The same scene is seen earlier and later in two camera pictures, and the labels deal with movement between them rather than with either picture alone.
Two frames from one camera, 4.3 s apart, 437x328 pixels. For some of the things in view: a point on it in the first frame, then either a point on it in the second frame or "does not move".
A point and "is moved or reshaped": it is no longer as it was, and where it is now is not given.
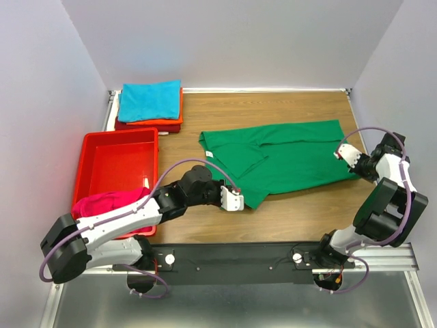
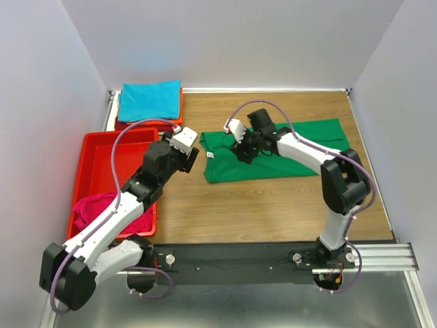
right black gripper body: [364, 169] → [251, 143]
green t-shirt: [259, 160] is moved or reshaped
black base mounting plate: [239, 264] does not move
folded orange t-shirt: [166, 121] does not move
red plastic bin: [115, 160] does not move
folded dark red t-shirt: [174, 128] does not move
